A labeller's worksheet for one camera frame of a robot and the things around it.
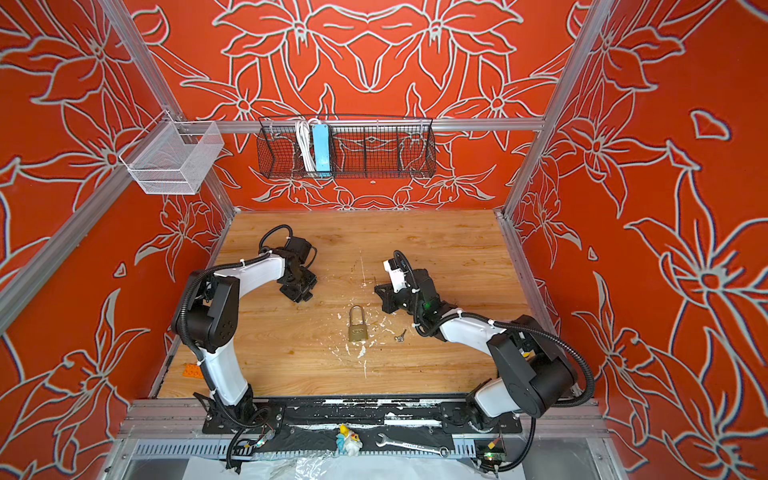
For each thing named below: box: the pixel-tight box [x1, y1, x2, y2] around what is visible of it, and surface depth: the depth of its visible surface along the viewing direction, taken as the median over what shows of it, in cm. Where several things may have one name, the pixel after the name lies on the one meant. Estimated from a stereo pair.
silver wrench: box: [375, 433, 450, 458], surface depth 71 cm
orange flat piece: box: [182, 363, 204, 379], surface depth 82 cm
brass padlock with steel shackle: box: [348, 304, 368, 342], surface depth 91 cm
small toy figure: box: [336, 423, 363, 457], surface depth 69 cm
